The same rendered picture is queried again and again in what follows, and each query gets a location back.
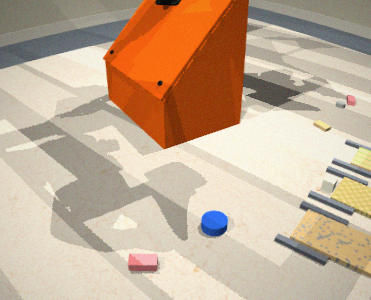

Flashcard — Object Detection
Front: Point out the yellow crosshatch-patterned flat strip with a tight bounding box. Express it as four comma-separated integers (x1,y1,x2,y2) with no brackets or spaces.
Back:
330,177,371,218

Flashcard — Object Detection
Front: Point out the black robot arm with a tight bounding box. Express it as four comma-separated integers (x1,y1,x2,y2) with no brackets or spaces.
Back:
155,0,181,6

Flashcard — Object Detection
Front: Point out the blue short cylinder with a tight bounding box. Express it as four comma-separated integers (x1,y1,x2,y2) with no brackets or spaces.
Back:
201,210,228,236

